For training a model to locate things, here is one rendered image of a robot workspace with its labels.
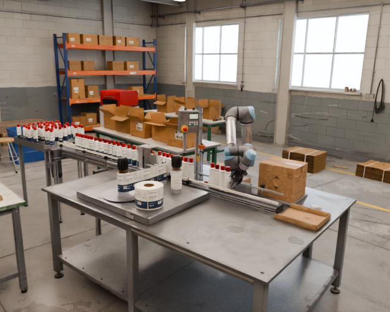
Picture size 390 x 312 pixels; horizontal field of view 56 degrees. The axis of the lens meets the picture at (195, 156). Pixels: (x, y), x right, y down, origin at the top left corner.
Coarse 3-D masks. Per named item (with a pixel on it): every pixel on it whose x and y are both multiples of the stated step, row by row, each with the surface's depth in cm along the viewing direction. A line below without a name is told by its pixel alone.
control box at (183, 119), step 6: (180, 114) 307; (186, 114) 308; (198, 114) 311; (180, 120) 309; (186, 120) 309; (192, 120) 311; (198, 120) 312; (180, 126) 310; (186, 126) 310; (192, 126) 312; (198, 126) 314; (180, 132) 311; (186, 132) 313; (192, 132) 314
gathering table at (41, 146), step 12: (24, 144) 447; (36, 144) 429; (48, 156) 428; (24, 168) 472; (48, 168) 431; (84, 168) 473; (24, 180) 475; (48, 180) 433; (60, 180) 516; (24, 192) 478
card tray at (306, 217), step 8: (288, 208) 272; (296, 208) 271; (304, 208) 267; (280, 216) 251; (288, 216) 258; (296, 216) 258; (304, 216) 258; (312, 216) 259; (320, 216) 259; (328, 216) 252; (296, 224) 245; (304, 224) 241; (312, 224) 238; (320, 224) 241
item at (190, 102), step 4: (176, 100) 764; (180, 100) 789; (188, 100) 757; (192, 100) 764; (176, 104) 778; (180, 104) 768; (184, 104) 756; (188, 104) 760; (192, 104) 767; (176, 108) 779; (180, 108) 769; (188, 108) 762; (192, 108) 769; (176, 112) 781
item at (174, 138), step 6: (168, 126) 484; (174, 126) 474; (168, 132) 490; (174, 132) 483; (168, 138) 492; (174, 138) 485; (180, 138) 477; (186, 138) 472; (192, 138) 481; (168, 144) 494; (174, 144) 487; (180, 144) 479; (186, 144) 474; (192, 144) 483
